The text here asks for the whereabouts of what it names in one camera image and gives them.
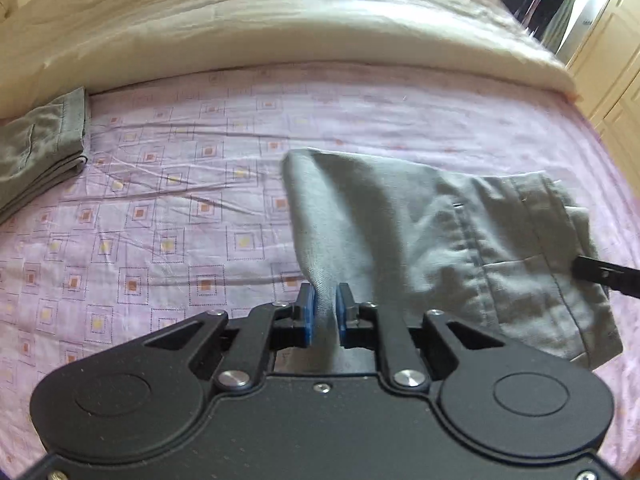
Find pink patterned bed sheet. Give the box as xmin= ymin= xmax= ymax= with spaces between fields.
xmin=0 ymin=62 xmax=640 ymax=476

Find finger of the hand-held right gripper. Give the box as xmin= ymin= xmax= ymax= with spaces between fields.
xmin=571 ymin=255 xmax=640 ymax=299

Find cream duvet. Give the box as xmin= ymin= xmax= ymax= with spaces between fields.
xmin=0 ymin=0 xmax=577 ymax=121

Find folded dark grey pants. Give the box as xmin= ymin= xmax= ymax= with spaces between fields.
xmin=0 ymin=86 xmax=90 ymax=223

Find cream wardrobe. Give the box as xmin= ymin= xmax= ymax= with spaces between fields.
xmin=565 ymin=0 xmax=640 ymax=186

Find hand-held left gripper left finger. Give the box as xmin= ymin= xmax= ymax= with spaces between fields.
xmin=142 ymin=282 xmax=318 ymax=394

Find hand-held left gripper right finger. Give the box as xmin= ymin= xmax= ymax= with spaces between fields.
xmin=336 ymin=282 xmax=506 ymax=391

